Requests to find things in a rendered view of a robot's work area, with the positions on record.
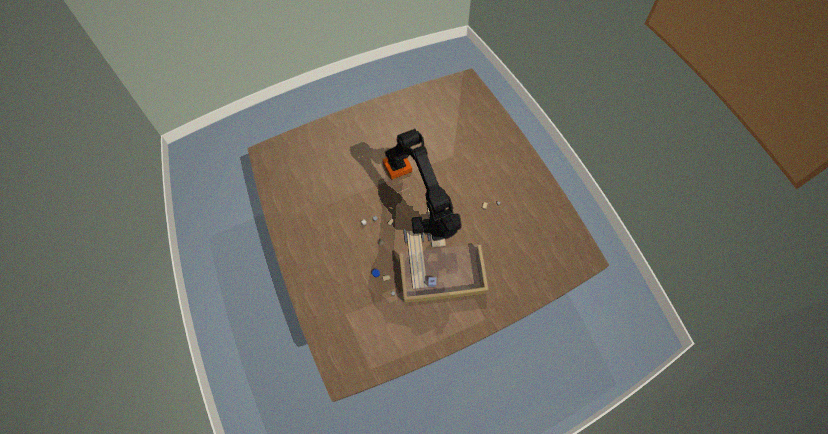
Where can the beige strip with blue speckles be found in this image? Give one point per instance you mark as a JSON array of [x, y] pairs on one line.
[[440, 243]]

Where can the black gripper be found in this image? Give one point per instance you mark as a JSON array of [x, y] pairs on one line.
[[419, 225]]

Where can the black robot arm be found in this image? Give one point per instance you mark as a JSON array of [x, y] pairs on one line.
[[437, 199]]

